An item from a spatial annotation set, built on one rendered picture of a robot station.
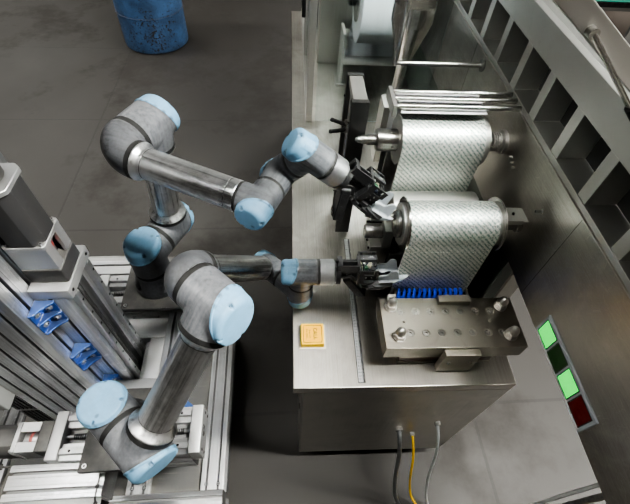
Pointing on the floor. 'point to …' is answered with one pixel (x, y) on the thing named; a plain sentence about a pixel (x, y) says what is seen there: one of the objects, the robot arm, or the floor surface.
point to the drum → (152, 25)
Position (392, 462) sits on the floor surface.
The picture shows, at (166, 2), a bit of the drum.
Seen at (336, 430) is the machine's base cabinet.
